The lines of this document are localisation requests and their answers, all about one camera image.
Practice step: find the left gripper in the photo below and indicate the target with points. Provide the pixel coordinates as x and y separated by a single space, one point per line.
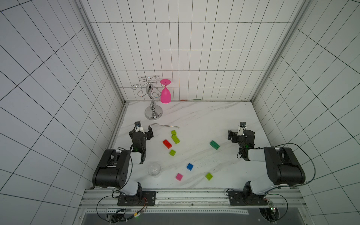
149 134

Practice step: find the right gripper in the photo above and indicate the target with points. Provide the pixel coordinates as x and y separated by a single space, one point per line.
235 135

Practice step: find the dark green lego brick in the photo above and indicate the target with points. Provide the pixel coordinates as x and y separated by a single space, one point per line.
214 145

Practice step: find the lime lego brick front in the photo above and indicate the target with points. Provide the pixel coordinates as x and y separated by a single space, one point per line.
208 176

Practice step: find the blue lego brick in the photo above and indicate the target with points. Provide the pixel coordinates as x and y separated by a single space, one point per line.
190 167

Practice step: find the pink lego brick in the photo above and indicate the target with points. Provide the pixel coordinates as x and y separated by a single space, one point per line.
179 177

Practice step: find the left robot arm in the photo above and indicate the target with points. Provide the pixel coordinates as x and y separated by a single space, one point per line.
115 166

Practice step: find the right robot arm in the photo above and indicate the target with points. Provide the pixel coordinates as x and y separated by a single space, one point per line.
282 167

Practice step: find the red lego brick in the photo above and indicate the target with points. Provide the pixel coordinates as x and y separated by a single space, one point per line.
167 144

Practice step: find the long lime lego brick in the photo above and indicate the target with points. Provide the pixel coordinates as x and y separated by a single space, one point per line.
175 139

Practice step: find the lime lego brick centre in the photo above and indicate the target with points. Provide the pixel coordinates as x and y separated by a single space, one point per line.
172 152

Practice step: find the pink plastic wine glass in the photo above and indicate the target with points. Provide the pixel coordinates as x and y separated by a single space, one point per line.
165 97

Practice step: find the silver glass holder stand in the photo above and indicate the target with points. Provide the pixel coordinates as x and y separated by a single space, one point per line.
147 87

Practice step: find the clear glass cup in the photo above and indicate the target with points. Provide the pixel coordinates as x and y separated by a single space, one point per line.
154 169

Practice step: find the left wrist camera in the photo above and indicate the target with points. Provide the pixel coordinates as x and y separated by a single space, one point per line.
137 124

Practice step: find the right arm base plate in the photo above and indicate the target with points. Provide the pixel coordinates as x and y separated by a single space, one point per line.
239 198

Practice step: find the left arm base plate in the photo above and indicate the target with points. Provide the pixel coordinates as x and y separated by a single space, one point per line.
142 198

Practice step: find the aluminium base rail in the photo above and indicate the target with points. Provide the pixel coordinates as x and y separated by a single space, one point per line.
191 201

